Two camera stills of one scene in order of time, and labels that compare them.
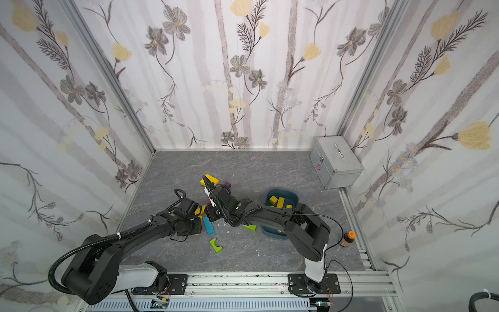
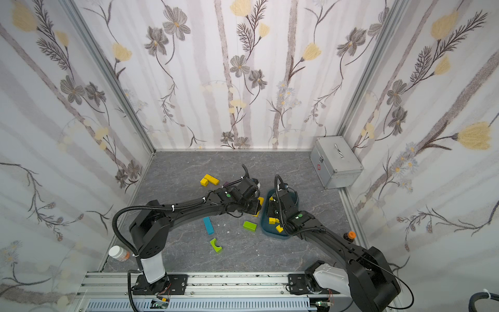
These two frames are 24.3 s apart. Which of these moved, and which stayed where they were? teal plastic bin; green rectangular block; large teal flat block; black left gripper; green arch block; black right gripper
Moved: black left gripper; black right gripper
Stayed: green rectangular block; large teal flat block; teal plastic bin; green arch block
